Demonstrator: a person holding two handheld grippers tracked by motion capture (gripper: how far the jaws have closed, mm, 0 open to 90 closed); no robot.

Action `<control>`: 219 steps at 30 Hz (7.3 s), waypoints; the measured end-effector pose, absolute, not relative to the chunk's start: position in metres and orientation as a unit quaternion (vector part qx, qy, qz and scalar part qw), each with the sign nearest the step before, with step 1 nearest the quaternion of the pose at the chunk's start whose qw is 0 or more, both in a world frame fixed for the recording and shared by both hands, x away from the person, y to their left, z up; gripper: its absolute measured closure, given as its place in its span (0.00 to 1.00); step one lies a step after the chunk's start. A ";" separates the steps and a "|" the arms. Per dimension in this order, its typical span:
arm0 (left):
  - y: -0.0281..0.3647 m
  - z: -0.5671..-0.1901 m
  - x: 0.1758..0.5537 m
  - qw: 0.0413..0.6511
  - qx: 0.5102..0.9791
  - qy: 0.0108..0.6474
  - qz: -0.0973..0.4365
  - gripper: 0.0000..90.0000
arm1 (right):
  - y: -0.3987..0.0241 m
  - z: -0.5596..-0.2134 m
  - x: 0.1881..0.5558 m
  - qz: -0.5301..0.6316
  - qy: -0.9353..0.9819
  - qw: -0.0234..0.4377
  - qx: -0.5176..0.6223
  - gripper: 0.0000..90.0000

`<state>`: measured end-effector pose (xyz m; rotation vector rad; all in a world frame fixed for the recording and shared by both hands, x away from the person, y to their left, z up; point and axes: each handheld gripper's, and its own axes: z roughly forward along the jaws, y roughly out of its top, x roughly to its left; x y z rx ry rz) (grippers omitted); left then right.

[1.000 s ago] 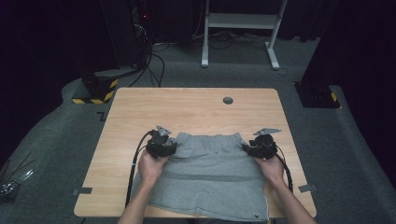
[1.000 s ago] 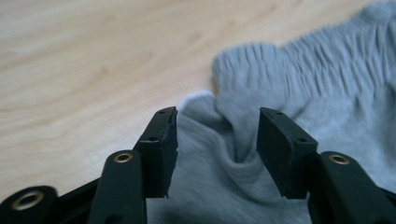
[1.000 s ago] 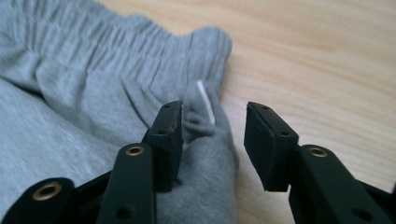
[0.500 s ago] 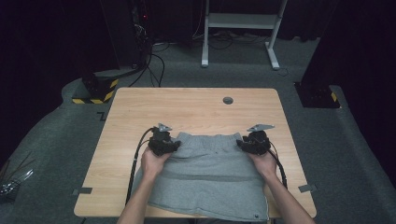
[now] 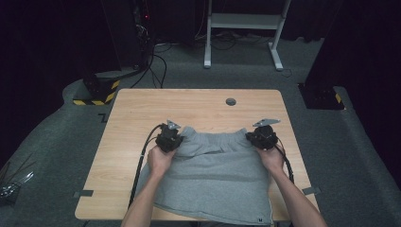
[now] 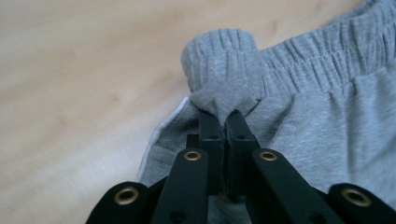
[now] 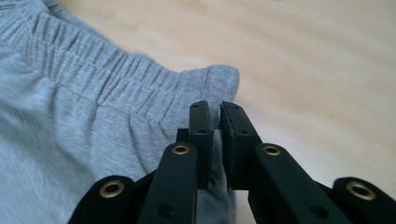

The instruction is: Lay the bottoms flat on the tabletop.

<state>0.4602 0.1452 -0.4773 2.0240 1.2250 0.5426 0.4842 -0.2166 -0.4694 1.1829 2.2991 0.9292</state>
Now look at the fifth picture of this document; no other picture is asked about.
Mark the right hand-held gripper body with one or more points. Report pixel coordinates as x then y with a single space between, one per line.
266 137

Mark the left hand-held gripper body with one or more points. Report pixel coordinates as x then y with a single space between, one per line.
167 138

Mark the person's right hand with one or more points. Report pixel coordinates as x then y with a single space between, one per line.
271 159

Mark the person's left hand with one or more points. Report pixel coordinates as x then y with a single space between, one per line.
160 162

